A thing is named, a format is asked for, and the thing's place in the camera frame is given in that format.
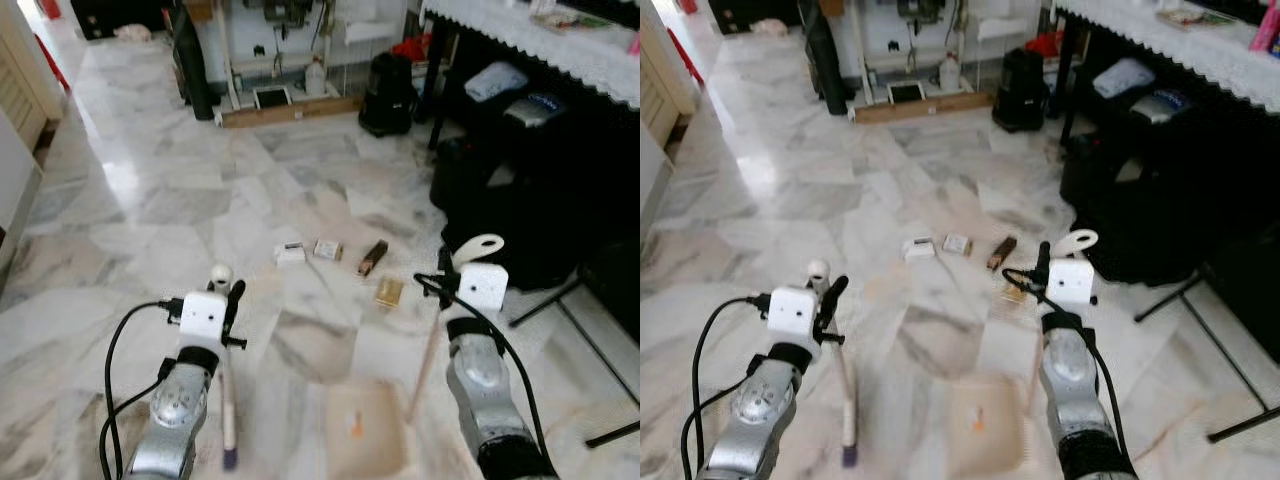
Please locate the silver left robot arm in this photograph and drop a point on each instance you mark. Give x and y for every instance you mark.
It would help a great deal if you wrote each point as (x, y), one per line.
(755, 405)
(175, 410)

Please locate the gold crumpled wrapper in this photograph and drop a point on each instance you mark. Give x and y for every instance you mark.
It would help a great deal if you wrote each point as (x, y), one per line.
(389, 292)
(1012, 293)

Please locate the dark brown snack bar wrapper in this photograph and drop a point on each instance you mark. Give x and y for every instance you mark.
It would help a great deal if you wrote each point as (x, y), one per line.
(1001, 253)
(373, 257)

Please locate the white small carton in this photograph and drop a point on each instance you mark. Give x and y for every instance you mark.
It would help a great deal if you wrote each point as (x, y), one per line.
(290, 253)
(918, 248)

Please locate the white brown small packet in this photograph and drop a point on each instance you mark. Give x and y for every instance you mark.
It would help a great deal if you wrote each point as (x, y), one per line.
(327, 250)
(957, 244)

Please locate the large black bag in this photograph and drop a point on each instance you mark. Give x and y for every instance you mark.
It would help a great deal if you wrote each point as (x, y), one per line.
(520, 190)
(1150, 180)

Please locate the black metal stand legs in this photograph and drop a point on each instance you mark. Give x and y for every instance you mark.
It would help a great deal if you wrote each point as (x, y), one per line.
(585, 330)
(1215, 340)

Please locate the black round appliance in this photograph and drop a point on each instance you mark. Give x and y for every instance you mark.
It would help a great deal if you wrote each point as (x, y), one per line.
(1020, 90)
(388, 95)

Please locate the grey white pouch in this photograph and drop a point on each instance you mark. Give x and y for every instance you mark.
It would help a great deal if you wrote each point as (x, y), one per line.
(495, 80)
(1125, 76)

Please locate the wooden plank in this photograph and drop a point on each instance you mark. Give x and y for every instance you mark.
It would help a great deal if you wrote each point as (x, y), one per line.
(925, 105)
(290, 110)

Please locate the white framed tablet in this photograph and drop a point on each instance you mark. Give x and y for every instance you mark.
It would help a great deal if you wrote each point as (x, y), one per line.
(905, 93)
(272, 97)

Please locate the white plastic bottle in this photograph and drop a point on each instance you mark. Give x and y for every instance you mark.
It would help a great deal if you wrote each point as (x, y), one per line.
(948, 72)
(315, 78)

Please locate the red cloth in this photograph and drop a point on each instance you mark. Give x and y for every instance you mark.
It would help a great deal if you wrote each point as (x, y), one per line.
(1045, 42)
(412, 46)

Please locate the tall black case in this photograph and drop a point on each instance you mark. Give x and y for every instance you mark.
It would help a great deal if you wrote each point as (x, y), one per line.
(825, 55)
(190, 60)

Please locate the table with white lace cloth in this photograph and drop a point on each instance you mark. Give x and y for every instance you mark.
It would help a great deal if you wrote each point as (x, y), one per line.
(1180, 40)
(540, 40)

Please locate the light wooden cabinet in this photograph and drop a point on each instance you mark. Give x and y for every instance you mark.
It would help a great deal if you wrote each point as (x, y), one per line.
(25, 70)
(662, 75)

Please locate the red stick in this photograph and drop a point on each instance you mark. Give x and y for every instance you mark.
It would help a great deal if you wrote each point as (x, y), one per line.
(52, 62)
(684, 55)

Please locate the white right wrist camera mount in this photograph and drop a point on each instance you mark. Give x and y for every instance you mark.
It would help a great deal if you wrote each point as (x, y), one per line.
(483, 288)
(1070, 285)

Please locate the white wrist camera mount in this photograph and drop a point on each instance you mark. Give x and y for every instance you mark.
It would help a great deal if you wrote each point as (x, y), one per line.
(483, 288)
(793, 315)
(1070, 285)
(203, 318)

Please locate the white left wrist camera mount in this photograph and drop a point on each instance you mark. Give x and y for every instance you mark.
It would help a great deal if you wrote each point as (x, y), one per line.
(793, 315)
(203, 318)

